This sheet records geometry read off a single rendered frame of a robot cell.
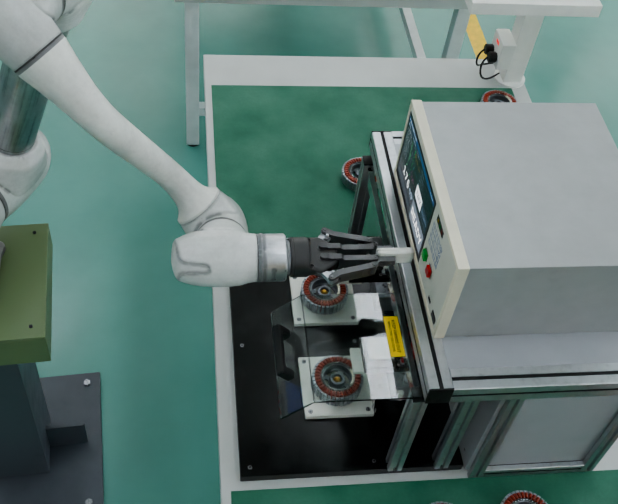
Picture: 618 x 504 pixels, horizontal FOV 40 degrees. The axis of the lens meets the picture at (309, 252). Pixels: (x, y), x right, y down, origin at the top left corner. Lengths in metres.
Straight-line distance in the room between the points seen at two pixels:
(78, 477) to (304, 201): 1.05
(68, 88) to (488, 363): 0.87
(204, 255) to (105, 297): 1.52
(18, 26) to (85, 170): 2.04
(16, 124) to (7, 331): 0.44
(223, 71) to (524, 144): 1.22
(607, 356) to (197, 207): 0.82
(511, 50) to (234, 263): 1.44
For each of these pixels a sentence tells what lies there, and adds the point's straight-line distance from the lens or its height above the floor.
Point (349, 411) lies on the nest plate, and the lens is 1.88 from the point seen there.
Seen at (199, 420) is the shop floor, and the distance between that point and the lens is 2.74.
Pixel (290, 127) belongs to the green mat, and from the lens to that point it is 2.49.
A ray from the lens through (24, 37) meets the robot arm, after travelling 1.43.
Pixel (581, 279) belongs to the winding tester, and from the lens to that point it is 1.56.
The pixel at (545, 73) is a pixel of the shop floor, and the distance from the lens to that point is 4.24.
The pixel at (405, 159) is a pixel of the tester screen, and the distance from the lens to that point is 1.78.
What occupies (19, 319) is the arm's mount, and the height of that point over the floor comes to 0.84.
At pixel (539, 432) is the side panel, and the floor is 0.91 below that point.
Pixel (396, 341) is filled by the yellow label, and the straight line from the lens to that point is 1.64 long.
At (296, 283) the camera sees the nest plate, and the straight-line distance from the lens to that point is 2.06.
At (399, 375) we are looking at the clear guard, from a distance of 1.60.
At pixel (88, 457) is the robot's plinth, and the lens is 2.68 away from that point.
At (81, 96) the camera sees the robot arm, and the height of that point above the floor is 1.47.
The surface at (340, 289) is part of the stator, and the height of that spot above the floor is 0.82.
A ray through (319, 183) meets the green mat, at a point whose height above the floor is 0.75.
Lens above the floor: 2.39
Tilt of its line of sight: 49 degrees down
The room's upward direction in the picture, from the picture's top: 9 degrees clockwise
